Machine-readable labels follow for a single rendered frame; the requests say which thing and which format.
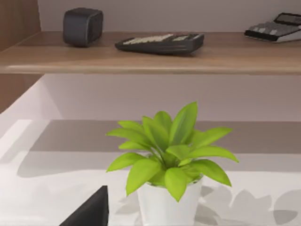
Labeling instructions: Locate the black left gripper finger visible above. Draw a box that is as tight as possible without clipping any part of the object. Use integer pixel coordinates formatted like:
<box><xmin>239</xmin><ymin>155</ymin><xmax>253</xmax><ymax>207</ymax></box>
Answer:
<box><xmin>59</xmin><ymin>185</ymin><xmax>110</xmax><ymax>226</ymax></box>

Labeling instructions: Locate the green plant in white pot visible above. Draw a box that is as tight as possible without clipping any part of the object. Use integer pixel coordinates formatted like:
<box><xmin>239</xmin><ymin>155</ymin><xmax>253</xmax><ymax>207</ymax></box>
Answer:
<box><xmin>105</xmin><ymin>101</ymin><xmax>240</xmax><ymax>226</ymax></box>

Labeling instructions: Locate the wooden shelf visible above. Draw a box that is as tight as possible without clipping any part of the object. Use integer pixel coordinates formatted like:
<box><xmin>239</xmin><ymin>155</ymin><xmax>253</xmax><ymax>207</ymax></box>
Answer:
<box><xmin>0</xmin><ymin>31</ymin><xmax>301</xmax><ymax>76</ymax></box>

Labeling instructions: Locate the black rounded box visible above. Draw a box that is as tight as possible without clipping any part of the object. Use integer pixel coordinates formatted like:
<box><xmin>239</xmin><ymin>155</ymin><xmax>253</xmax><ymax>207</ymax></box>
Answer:
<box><xmin>63</xmin><ymin>7</ymin><xmax>104</xmax><ymax>48</ymax></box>

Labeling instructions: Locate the wooden side panel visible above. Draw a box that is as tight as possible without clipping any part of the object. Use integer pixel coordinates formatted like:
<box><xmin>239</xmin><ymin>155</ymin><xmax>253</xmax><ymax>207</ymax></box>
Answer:
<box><xmin>0</xmin><ymin>0</ymin><xmax>43</xmax><ymax>114</ymax></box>

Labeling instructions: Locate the black and white calculator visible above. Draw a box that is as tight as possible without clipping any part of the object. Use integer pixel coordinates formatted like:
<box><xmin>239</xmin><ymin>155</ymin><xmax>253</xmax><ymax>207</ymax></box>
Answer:
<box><xmin>244</xmin><ymin>12</ymin><xmax>301</xmax><ymax>44</ymax></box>

